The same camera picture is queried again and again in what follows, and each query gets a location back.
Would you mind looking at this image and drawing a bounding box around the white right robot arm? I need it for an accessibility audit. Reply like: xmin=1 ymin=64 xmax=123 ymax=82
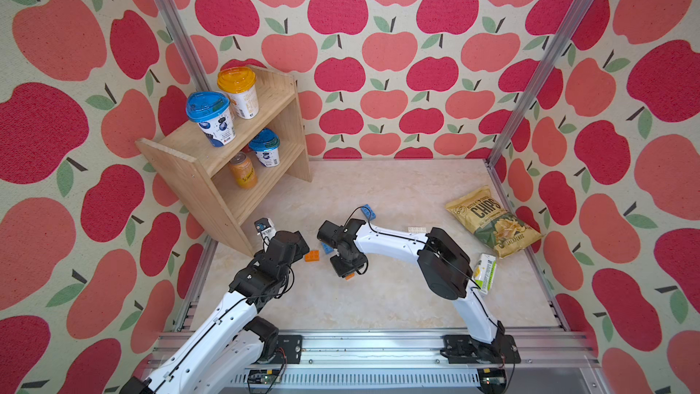
xmin=317 ymin=218 xmax=521 ymax=367

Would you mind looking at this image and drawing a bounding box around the orange lid yogurt cup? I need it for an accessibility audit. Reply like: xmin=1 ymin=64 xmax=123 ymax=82
xmin=217 ymin=67 xmax=259 ymax=120

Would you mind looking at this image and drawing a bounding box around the aluminium frame post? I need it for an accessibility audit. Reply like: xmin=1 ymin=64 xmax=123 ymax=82
xmin=154 ymin=0 xmax=211 ymax=91
xmin=485 ymin=0 xmax=594 ymax=170

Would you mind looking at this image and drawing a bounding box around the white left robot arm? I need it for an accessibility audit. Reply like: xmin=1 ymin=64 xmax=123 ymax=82
xmin=120 ymin=231 xmax=309 ymax=393

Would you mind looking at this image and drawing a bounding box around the left aluminium frame post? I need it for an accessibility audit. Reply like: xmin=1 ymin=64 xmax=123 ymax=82
xmin=154 ymin=0 xmax=211 ymax=91

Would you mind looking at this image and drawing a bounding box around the light blue lego brick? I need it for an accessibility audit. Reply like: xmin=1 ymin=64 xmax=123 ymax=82
xmin=322 ymin=243 xmax=334 ymax=255
xmin=361 ymin=204 xmax=377 ymax=221

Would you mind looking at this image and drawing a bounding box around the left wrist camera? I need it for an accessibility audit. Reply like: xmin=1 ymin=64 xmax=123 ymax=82
xmin=254 ymin=217 xmax=276 ymax=244

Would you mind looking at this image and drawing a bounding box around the wooden shelf unit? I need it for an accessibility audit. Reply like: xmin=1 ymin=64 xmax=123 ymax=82
xmin=136 ymin=67 xmax=313 ymax=256

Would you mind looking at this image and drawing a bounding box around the blue lid yogurt cup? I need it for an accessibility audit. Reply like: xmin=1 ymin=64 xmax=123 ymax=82
xmin=186 ymin=91 xmax=235 ymax=148

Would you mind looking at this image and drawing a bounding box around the small blue lid cup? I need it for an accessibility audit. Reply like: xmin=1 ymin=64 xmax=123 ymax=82
xmin=249 ymin=128 xmax=281 ymax=168

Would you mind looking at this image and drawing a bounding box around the green white juice carton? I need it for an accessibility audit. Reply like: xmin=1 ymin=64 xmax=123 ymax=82
xmin=472 ymin=254 xmax=497 ymax=295

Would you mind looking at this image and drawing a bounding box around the yellow chips bag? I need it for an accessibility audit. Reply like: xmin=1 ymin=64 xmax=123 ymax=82
xmin=445 ymin=185 xmax=543 ymax=258

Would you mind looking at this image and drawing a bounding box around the right aluminium frame post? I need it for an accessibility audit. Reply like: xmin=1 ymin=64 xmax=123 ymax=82
xmin=485 ymin=0 xmax=594 ymax=170

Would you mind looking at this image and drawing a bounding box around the small orange lego brick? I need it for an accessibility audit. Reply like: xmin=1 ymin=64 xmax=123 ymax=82
xmin=304 ymin=250 xmax=320 ymax=263

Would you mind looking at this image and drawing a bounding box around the orange drink can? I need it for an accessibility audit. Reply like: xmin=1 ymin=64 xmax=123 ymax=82
xmin=228 ymin=151 xmax=258 ymax=190

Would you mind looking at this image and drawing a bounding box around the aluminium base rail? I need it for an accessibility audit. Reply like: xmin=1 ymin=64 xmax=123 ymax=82
xmin=141 ymin=327 xmax=608 ymax=394

